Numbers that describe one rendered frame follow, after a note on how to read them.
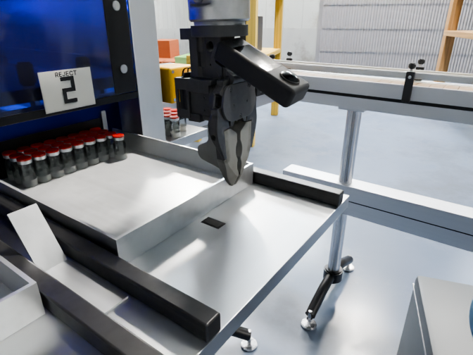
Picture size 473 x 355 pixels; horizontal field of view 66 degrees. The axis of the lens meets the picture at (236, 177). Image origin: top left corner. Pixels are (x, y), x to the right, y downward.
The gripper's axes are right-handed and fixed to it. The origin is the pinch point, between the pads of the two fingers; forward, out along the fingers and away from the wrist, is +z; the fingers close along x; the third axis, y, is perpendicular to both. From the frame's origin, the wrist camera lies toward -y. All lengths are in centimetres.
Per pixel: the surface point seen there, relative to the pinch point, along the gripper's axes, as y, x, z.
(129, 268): -2.2, 21.0, 1.4
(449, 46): 29, -455, 10
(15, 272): 4.0, 28.5, -0.1
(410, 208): -12, -84, 39
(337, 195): -12.7, -6.2, 2.0
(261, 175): -0.3, -6.2, 1.7
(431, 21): 107, -801, -12
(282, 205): -6.3, -2.3, 3.6
